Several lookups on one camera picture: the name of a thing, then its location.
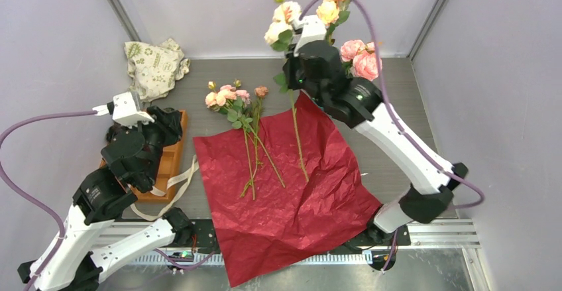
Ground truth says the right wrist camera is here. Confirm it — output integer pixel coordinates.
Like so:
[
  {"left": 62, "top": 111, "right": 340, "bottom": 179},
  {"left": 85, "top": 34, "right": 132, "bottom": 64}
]
[{"left": 292, "top": 15, "right": 327, "bottom": 56}]

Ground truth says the aluminium rail frame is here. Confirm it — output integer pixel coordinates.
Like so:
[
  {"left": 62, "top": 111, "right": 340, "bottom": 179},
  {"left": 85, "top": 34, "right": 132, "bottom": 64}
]
[{"left": 93, "top": 219, "right": 480, "bottom": 265}]

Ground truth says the cream printed cloth bag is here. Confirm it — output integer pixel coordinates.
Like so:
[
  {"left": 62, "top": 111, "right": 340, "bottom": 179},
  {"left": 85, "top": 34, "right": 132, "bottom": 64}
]
[{"left": 124, "top": 38, "right": 191, "bottom": 103}]

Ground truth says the cream printed ribbon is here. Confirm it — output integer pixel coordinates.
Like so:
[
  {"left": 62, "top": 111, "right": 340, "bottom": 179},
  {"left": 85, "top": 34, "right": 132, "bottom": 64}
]
[{"left": 129, "top": 154, "right": 199, "bottom": 222}]

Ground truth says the cream white rose stem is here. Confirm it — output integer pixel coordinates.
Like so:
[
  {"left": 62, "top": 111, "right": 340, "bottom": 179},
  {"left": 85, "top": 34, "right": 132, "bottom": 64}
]
[{"left": 264, "top": 0, "right": 309, "bottom": 182}]

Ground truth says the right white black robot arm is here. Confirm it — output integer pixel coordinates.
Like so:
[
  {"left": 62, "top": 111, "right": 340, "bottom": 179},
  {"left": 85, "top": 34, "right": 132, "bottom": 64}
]
[{"left": 283, "top": 40, "right": 468, "bottom": 245}]

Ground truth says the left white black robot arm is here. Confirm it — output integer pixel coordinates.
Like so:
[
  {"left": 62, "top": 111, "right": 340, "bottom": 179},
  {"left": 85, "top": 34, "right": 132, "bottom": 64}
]
[{"left": 17, "top": 106, "right": 194, "bottom": 290}]

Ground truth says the orange compartment tray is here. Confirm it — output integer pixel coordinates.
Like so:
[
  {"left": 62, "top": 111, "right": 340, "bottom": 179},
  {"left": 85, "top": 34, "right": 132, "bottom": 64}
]
[{"left": 98, "top": 109, "right": 190, "bottom": 203}]

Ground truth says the pink rose stem large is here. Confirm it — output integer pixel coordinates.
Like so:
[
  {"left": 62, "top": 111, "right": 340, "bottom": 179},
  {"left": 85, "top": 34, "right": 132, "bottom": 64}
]
[{"left": 339, "top": 40, "right": 382, "bottom": 81}]

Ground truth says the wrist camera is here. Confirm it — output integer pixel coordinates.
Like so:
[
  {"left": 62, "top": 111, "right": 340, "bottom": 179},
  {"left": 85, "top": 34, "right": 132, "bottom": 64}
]
[
  {"left": 92, "top": 91, "right": 155, "bottom": 128},
  {"left": 292, "top": 15, "right": 327, "bottom": 56}
]

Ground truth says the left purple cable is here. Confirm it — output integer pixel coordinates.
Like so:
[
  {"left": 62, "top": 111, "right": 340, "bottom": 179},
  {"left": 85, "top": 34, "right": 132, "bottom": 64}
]
[{"left": 0, "top": 110, "right": 216, "bottom": 291}]

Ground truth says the dark red wrapping paper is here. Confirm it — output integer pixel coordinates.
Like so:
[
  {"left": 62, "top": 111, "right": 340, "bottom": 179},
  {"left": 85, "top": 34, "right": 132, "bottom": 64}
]
[{"left": 194, "top": 94, "right": 380, "bottom": 287}]

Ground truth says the peach rose stem tall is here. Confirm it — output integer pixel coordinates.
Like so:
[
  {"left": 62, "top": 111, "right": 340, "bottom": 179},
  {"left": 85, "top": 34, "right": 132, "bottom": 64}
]
[{"left": 316, "top": 0, "right": 351, "bottom": 45}]

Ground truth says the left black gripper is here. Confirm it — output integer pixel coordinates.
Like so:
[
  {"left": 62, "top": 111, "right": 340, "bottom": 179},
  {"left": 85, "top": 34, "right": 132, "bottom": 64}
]
[{"left": 124, "top": 105, "right": 185, "bottom": 186}]

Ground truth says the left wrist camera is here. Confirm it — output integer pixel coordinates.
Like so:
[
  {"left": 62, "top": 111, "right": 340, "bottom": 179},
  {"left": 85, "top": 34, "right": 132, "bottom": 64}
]
[{"left": 92, "top": 91, "right": 155, "bottom": 128}]

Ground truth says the purple cable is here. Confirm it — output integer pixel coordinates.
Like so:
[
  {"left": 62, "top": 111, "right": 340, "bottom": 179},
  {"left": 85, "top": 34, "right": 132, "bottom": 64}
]
[
  {"left": 0, "top": 110, "right": 216, "bottom": 291},
  {"left": 300, "top": 0, "right": 486, "bottom": 273}
]

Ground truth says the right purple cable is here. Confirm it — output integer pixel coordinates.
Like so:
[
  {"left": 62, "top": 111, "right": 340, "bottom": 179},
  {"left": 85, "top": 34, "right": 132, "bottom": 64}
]
[{"left": 300, "top": 0, "right": 486, "bottom": 273}]

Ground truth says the pink flower bouquet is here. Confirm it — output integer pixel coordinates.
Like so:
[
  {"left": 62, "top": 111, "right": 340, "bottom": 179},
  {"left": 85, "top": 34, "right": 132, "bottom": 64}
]
[{"left": 205, "top": 80, "right": 285, "bottom": 200}]

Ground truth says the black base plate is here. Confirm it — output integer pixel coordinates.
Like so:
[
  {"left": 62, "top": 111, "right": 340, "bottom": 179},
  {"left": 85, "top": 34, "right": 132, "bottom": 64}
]
[{"left": 165, "top": 219, "right": 412, "bottom": 254}]

